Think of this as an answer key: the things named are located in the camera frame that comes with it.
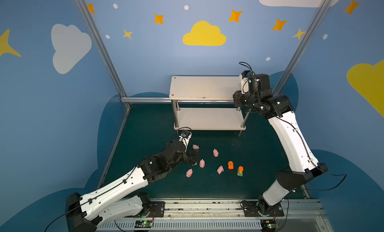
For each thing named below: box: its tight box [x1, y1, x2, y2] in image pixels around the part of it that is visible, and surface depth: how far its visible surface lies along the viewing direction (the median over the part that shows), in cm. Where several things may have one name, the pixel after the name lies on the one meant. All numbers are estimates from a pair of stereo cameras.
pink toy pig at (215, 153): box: [213, 148, 219, 158], surface depth 95 cm
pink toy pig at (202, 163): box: [199, 158, 205, 169], surface depth 90 cm
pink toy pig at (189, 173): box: [186, 168, 193, 178], surface depth 87 cm
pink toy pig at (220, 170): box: [217, 165, 224, 175], surface depth 88 cm
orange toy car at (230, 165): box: [227, 161, 234, 170], surface depth 90 cm
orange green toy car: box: [237, 166, 244, 177], surface depth 88 cm
